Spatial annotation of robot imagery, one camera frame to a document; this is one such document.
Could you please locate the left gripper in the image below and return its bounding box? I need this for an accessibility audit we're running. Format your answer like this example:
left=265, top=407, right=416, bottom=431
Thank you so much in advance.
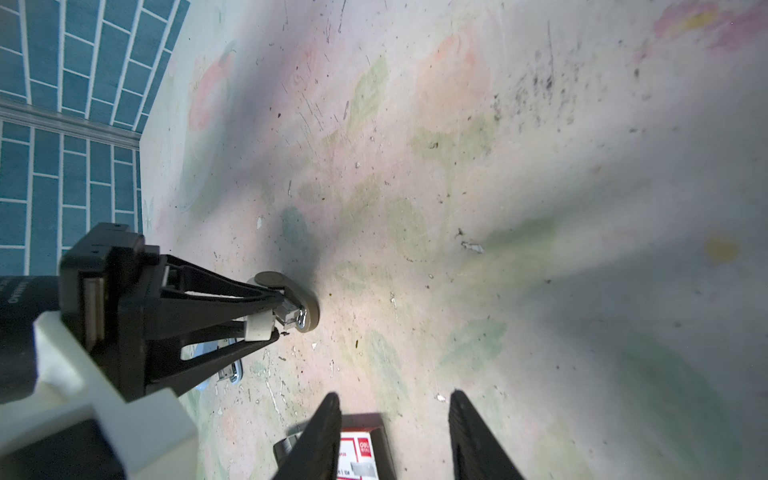
left=59, top=223, right=285, bottom=401

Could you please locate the olive grey stapler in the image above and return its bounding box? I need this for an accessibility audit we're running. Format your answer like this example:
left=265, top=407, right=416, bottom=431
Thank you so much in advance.
left=216, top=271, right=320, bottom=350

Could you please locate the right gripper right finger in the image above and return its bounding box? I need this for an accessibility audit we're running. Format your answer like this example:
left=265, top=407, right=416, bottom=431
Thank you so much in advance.
left=448, top=390, right=524, bottom=480

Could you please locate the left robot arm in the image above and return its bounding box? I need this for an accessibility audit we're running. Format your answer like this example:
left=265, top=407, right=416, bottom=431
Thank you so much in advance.
left=1, top=223, right=286, bottom=403

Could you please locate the red staples box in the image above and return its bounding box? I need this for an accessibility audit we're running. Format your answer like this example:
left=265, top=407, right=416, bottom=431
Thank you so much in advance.
left=287, top=412, right=396, bottom=479

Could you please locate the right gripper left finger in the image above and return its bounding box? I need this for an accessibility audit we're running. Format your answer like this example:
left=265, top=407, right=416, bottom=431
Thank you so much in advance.
left=273, top=392, right=342, bottom=480

